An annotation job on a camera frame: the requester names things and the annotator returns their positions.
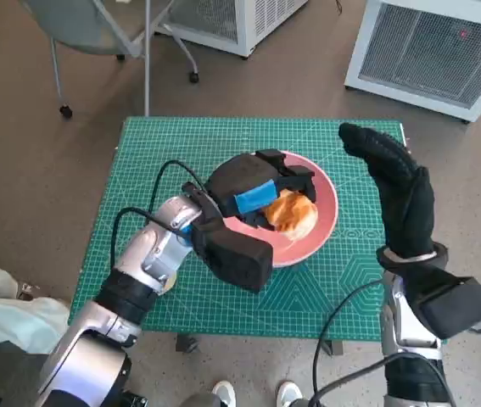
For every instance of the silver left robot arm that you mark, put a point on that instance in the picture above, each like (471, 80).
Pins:
(83, 352)

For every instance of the white mesh cage unit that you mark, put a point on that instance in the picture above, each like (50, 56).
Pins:
(206, 17)
(426, 46)

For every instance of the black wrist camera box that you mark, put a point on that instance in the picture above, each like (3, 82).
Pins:
(456, 305)
(240, 258)

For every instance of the white shoe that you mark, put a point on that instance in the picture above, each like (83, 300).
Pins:
(289, 394)
(224, 394)

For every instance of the round orange bread bun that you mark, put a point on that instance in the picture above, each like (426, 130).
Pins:
(293, 216)

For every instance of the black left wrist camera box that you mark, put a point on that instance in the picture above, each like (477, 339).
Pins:
(240, 258)

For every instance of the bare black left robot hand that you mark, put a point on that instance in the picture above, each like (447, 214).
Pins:
(240, 178)

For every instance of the person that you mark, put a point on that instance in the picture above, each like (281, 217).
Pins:
(2, 313)

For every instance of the pink bowl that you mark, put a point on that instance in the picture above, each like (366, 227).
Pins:
(308, 250)

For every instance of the grey-green office chair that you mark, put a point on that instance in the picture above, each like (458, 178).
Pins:
(79, 25)

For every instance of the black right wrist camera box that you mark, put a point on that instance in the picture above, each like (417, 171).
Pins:
(456, 305)

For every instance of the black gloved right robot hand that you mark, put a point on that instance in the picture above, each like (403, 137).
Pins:
(405, 203)

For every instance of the green cutting mat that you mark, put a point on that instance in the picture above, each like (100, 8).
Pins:
(147, 169)

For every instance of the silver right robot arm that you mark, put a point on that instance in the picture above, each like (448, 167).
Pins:
(405, 330)

